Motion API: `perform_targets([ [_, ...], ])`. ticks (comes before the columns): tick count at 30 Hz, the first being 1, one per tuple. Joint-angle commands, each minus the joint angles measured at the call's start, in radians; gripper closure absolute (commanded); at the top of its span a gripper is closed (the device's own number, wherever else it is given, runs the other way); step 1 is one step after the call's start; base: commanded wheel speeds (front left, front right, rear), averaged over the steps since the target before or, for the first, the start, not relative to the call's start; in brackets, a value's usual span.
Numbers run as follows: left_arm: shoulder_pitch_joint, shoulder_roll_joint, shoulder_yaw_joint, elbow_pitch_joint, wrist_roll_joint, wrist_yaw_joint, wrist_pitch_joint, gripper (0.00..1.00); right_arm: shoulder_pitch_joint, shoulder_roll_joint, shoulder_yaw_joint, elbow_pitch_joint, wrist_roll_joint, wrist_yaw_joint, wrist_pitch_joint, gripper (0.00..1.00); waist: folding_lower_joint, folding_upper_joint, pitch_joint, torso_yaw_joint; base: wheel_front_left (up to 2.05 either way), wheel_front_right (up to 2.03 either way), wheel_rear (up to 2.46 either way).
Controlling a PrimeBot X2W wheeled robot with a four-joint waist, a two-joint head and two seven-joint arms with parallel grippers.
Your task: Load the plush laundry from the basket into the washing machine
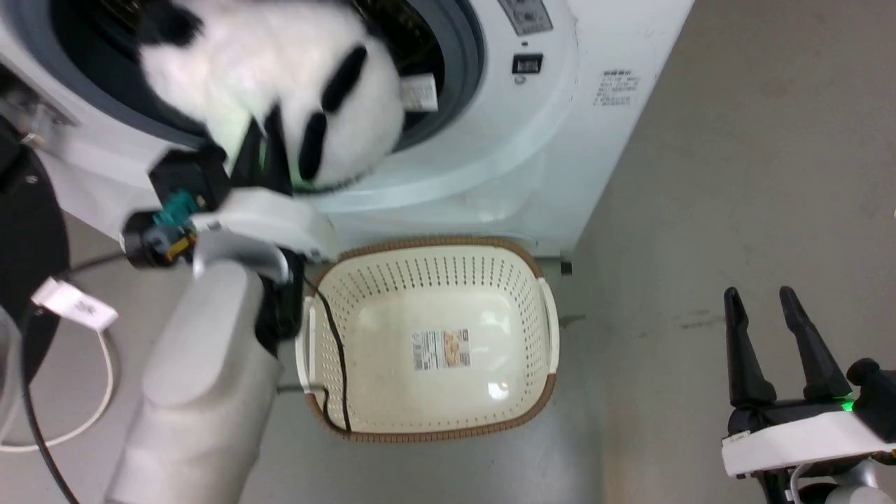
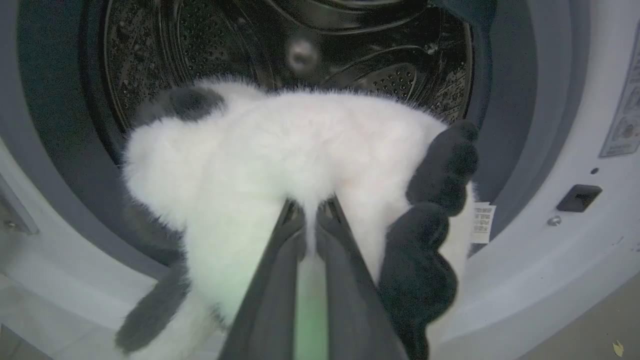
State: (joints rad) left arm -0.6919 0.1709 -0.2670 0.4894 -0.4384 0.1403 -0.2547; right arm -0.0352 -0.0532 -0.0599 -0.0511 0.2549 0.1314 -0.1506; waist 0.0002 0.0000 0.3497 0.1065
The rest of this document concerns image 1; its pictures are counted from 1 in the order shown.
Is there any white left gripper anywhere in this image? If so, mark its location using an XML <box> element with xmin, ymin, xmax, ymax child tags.
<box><xmin>189</xmin><ymin>104</ymin><xmax>338</xmax><ymax>265</ymax></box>

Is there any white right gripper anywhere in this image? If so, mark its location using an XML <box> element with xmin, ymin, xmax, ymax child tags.
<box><xmin>721</xmin><ymin>285</ymin><xmax>896</xmax><ymax>478</ymax></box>

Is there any black and white panda plush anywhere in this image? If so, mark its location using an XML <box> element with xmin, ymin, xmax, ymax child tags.
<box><xmin>137</xmin><ymin>0</ymin><xmax>440</xmax><ymax>188</ymax></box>

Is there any white front-load washing machine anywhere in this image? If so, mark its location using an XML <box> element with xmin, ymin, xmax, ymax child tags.
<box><xmin>0</xmin><ymin>0</ymin><xmax>696</xmax><ymax>261</ymax></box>

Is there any cream perforated laundry basket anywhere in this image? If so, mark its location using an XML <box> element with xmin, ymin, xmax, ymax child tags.
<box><xmin>294</xmin><ymin>237</ymin><xmax>561</xmax><ymax>443</ymax></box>

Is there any printed basket label sticker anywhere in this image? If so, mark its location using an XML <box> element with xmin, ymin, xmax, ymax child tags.
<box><xmin>411</xmin><ymin>329</ymin><xmax>471</xmax><ymax>371</ymax></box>

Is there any teal and black cable connector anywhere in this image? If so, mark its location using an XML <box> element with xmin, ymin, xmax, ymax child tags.
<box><xmin>123</xmin><ymin>190</ymin><xmax>200</xmax><ymax>271</ymax></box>

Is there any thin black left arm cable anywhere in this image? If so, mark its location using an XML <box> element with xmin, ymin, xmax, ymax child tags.
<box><xmin>304</xmin><ymin>276</ymin><xmax>352</xmax><ymax>432</ymax></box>

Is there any white cable tag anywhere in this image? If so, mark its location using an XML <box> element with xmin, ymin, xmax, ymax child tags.
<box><xmin>31</xmin><ymin>277</ymin><xmax>119</xmax><ymax>332</ymax></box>

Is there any white looped cable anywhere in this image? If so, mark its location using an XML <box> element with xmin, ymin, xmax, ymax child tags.
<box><xmin>0</xmin><ymin>328</ymin><xmax>117</xmax><ymax>453</ymax></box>

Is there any black thick cable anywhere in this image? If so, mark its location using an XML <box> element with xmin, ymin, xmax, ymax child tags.
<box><xmin>19</xmin><ymin>308</ymin><xmax>81</xmax><ymax>504</ymax></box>

